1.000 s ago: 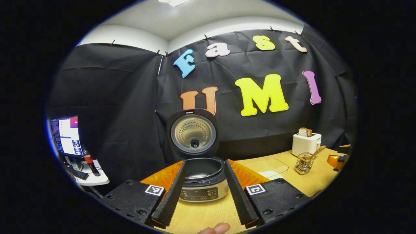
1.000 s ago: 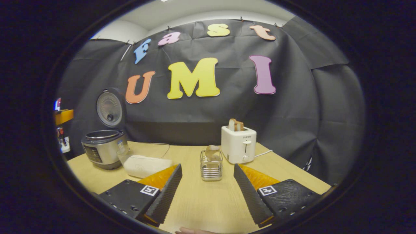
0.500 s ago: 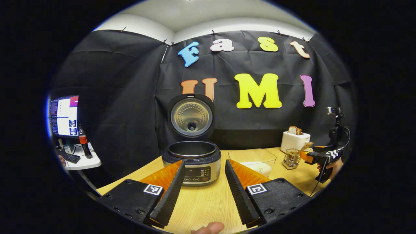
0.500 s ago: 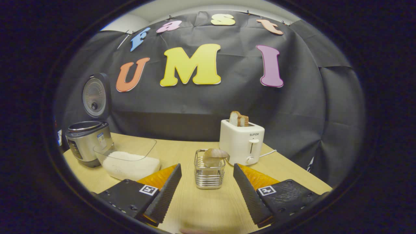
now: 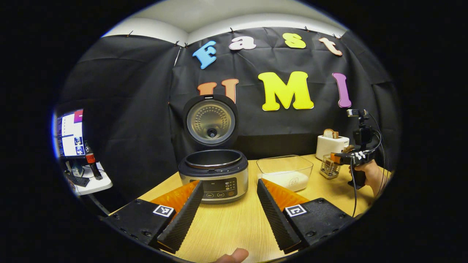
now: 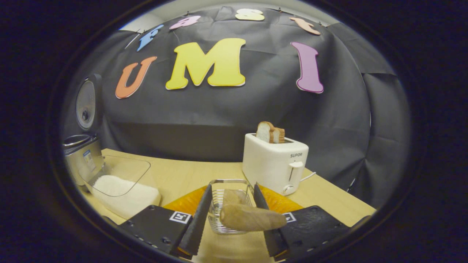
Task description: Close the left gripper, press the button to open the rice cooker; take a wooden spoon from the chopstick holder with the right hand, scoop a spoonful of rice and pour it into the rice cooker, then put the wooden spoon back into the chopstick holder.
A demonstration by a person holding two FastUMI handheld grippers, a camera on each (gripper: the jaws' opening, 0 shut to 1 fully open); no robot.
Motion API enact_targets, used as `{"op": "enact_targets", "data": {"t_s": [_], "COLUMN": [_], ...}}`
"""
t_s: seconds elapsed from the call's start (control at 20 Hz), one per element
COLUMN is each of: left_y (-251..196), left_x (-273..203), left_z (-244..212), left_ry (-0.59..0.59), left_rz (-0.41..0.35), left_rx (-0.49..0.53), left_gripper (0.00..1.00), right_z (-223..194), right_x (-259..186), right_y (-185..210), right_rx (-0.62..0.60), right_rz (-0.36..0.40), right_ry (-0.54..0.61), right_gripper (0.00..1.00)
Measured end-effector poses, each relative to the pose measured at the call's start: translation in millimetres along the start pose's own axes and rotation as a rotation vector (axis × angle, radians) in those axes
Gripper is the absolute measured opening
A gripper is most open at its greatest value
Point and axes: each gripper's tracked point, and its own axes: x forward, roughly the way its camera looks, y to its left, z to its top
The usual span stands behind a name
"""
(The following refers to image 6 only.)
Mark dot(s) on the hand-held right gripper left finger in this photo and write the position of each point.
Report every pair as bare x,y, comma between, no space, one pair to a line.
199,223

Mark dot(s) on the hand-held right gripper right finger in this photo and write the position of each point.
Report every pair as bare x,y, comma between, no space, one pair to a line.
260,199

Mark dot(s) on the wooden spoon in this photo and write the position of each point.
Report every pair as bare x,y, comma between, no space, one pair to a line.
252,218

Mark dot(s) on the white rice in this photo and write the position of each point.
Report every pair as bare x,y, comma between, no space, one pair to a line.
128,197

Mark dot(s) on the black and silver rice cooker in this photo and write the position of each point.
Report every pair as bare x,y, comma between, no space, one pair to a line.
82,160

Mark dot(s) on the white toaster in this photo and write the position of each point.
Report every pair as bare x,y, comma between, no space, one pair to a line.
270,164

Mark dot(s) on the brown toast slice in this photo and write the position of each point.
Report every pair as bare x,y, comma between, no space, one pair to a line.
279,135

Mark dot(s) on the white bread slice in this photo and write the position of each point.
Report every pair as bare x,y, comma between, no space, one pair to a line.
264,132

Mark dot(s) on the black backdrop cloth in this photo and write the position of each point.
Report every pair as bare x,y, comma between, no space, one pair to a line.
219,120

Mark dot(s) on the clear glass container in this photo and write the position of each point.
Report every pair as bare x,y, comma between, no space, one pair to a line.
124,164

